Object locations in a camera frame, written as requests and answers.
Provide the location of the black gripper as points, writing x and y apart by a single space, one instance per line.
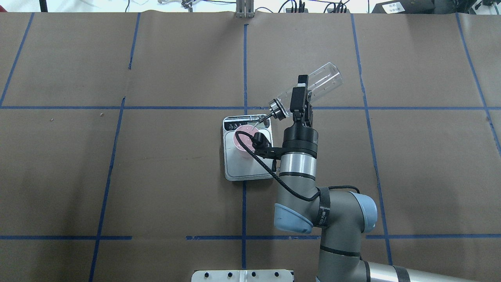
300 139

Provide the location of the pink plastic cup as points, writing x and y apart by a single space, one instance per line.
247 140

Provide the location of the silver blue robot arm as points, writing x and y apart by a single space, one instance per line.
342 216

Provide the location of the black box with label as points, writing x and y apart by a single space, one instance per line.
404 7

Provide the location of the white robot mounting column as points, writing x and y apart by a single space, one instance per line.
235 275

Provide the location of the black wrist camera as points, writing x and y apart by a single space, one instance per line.
263 147

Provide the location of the aluminium frame post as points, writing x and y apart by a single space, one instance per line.
245 9

